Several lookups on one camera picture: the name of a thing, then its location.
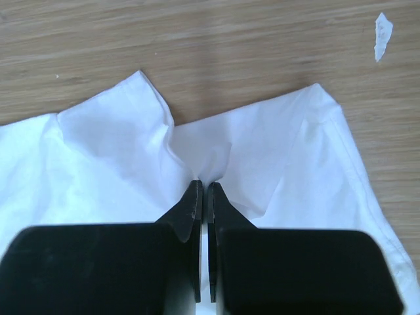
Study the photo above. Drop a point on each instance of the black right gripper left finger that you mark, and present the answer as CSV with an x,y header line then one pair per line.
x,y
137,268

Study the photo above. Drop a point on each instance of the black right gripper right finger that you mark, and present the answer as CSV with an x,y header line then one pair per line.
x,y
287,271

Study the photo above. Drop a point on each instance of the white t-shirt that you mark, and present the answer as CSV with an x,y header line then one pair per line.
x,y
287,162

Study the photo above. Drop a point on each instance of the white paper scrap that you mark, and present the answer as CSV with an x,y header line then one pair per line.
x,y
383,33

